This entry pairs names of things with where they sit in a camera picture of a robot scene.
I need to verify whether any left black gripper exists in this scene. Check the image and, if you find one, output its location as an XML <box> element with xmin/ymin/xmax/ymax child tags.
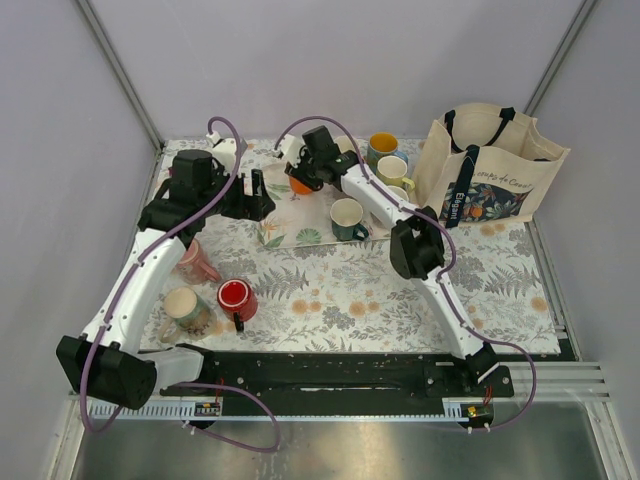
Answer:
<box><xmin>199</xmin><ymin>162</ymin><xmax>275</xmax><ymax>221</ymax></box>

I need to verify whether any orange mug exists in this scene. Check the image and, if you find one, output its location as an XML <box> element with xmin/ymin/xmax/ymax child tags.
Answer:
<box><xmin>289</xmin><ymin>177</ymin><xmax>314</xmax><ymax>195</ymax></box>

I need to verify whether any dark green mug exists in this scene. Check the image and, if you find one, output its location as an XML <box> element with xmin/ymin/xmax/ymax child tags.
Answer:
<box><xmin>330</xmin><ymin>198</ymin><xmax>369</xmax><ymax>242</ymax></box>

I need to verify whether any blue floral mug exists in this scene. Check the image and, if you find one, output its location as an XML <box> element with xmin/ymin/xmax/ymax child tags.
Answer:
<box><xmin>365</xmin><ymin>132</ymin><xmax>408</xmax><ymax>173</ymax></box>

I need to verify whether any light green mug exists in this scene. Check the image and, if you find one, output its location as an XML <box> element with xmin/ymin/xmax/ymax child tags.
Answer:
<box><xmin>376</xmin><ymin>155</ymin><xmax>415</xmax><ymax>193</ymax></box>

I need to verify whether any pink faceted mug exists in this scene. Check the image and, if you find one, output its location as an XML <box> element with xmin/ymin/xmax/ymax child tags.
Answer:
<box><xmin>386</xmin><ymin>185</ymin><xmax>410</xmax><ymax>205</ymax></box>

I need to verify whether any red mug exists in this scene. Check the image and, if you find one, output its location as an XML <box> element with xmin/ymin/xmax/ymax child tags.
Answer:
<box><xmin>217</xmin><ymin>278</ymin><xmax>258</xmax><ymax>333</ymax></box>

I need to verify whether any pink patterned mug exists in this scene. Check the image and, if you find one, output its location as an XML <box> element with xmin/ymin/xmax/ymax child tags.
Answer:
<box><xmin>175</xmin><ymin>239</ymin><xmax>221</xmax><ymax>285</ymax></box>

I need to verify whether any yellow mug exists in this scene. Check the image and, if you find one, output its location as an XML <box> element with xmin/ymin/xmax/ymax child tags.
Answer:
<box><xmin>334</xmin><ymin>136</ymin><xmax>358</xmax><ymax>163</ymax></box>

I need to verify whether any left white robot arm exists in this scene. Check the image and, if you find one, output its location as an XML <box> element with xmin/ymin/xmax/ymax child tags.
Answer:
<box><xmin>56</xmin><ymin>141</ymin><xmax>275</xmax><ymax>410</ymax></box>

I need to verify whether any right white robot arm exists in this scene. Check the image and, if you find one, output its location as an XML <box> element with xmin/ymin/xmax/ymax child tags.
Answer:
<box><xmin>275</xmin><ymin>126</ymin><xmax>499</xmax><ymax>396</ymax></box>

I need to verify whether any cream floral mug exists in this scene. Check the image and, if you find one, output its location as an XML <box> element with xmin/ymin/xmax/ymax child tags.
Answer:
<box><xmin>157</xmin><ymin>287</ymin><xmax>217</xmax><ymax>343</ymax></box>

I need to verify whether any leaf print tray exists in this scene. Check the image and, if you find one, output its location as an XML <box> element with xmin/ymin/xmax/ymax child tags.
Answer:
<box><xmin>255</xmin><ymin>158</ymin><xmax>401</xmax><ymax>250</ymax></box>

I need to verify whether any floral tablecloth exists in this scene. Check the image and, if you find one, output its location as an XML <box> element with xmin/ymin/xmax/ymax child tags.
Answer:
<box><xmin>137</xmin><ymin>137</ymin><xmax>561</xmax><ymax>357</ymax></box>

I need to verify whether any beige canvas tote bag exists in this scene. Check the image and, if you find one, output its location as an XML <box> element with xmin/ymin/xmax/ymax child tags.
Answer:
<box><xmin>410</xmin><ymin>103</ymin><xmax>570</xmax><ymax>228</ymax></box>

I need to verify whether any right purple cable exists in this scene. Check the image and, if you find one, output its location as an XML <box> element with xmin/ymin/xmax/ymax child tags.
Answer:
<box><xmin>274</xmin><ymin>116</ymin><xmax>539</xmax><ymax>435</ymax></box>

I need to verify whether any purple cable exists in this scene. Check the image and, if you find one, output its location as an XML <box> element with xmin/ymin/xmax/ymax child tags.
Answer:
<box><xmin>274</xmin><ymin>116</ymin><xmax>539</xmax><ymax>435</ymax></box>
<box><xmin>79</xmin><ymin>116</ymin><xmax>282</xmax><ymax>454</ymax></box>

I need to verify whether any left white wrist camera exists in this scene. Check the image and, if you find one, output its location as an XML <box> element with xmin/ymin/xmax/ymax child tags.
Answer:
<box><xmin>206</xmin><ymin>131</ymin><xmax>237</xmax><ymax>173</ymax></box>

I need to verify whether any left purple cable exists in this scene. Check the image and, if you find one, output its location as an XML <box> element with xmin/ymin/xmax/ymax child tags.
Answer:
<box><xmin>79</xmin><ymin>116</ymin><xmax>282</xmax><ymax>454</ymax></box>

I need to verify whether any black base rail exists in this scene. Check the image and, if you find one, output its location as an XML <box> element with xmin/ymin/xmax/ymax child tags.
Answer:
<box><xmin>158</xmin><ymin>349</ymin><xmax>516</xmax><ymax>419</ymax></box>

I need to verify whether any white cable duct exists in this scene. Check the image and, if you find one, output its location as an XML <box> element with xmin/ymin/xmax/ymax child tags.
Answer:
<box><xmin>119</xmin><ymin>396</ymin><xmax>493</xmax><ymax>425</ymax></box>

